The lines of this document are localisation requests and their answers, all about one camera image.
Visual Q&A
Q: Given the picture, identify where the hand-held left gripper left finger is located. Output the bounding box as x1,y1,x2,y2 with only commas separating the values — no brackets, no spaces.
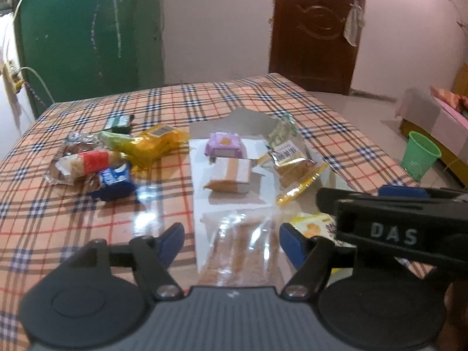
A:
60,222,185,300

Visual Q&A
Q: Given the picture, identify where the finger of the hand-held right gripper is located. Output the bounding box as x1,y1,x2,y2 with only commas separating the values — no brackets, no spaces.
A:
316,187,379,214
378,186,468,203

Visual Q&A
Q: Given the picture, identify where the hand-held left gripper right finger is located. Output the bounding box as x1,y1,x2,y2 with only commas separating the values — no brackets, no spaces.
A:
280,223,357,299

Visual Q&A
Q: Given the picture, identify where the yellow biscuit packet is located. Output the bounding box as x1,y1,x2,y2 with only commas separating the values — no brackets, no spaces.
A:
290,212,357,275

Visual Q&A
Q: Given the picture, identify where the clear cracker packet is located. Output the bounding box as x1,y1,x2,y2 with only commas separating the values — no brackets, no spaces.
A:
201,207,289,288

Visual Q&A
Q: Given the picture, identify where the clear pastry packet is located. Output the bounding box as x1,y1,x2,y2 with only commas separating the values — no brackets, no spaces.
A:
269,140,330,206

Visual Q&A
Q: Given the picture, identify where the white cardboard tray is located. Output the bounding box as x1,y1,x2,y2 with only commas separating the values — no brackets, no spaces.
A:
188,108,352,275

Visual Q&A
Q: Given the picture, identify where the brown patterned snack packet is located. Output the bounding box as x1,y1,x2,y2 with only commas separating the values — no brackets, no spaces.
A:
266,113,298,150

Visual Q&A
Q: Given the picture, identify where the beige taped snack packet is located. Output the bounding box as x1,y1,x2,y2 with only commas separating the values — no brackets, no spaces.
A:
204,157,253,195

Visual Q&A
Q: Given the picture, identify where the purple snack packet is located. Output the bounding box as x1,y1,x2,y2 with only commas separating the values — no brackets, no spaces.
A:
205,132,245,159

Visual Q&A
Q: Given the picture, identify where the light green snack packet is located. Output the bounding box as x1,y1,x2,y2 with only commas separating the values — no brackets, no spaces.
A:
99,131,132,150

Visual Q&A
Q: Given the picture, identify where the dark green snack packet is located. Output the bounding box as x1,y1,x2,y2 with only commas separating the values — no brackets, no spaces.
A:
103,114,135,134

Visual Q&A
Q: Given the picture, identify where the green waste basket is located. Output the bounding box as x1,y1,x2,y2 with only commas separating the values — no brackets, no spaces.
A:
400,131,442,180

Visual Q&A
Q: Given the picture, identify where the blue snack packet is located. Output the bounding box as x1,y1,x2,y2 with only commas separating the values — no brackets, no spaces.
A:
88,164,137,202

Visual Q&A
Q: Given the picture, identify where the orange yellow snack packet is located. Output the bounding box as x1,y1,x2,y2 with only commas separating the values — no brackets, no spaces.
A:
117,123,181,171

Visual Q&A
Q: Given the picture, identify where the red white snack packet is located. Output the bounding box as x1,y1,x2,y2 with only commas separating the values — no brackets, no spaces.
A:
58,149,121,176

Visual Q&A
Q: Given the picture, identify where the clear brown cookie packet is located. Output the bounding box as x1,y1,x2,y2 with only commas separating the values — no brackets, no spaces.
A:
44,131,103,185

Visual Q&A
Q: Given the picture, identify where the brown wooden door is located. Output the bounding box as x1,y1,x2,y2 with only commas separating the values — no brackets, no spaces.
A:
269,0,368,96

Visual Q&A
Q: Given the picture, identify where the cream power strip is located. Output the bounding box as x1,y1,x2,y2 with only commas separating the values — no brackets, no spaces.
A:
0,59,24,94

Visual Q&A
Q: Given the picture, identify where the green cabinet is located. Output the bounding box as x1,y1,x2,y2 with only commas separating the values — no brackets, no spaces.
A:
13,0,165,106

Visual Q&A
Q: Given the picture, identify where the white cloth on door handle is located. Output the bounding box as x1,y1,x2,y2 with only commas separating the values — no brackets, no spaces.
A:
343,1,365,47

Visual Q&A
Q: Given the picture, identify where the white charging cable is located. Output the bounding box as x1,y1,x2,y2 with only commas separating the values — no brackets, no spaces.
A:
18,66,54,105

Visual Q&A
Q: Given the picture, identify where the braided cable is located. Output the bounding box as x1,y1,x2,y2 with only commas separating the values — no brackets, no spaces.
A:
22,80,42,103

